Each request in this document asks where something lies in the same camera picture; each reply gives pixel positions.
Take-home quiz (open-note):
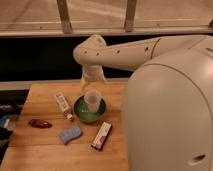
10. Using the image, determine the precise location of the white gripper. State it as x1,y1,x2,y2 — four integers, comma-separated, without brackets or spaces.
81,65,105,93

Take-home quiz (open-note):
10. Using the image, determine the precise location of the white red eraser box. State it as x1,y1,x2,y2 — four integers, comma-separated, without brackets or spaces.
91,122,112,151

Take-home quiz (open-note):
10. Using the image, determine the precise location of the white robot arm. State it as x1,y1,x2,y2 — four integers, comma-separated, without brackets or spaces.
73,35,213,171

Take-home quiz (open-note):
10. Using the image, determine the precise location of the white ceramic cup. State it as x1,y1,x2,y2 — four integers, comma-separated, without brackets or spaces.
84,90,102,113

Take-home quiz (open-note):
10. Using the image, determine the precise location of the green bowl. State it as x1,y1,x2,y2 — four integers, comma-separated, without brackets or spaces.
73,96,106,123

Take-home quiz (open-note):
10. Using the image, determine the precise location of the white tube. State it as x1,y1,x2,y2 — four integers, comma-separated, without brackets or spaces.
54,92,74,120

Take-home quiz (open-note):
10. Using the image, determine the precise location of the blue sponge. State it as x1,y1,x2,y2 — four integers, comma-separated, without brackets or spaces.
59,125,82,144

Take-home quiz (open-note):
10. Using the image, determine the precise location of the dark clutter beside table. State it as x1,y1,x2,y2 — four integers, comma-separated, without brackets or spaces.
0,103,18,164

